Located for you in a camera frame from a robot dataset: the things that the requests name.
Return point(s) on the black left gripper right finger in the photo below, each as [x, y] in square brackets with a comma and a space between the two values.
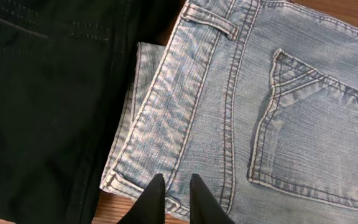
[204, 208]

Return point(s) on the light blue denim shorts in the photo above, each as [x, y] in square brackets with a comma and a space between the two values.
[260, 98]

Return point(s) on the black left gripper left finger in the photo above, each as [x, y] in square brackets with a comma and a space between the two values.
[149, 208]

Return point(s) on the folded black garment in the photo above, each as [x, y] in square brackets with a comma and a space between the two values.
[64, 69]

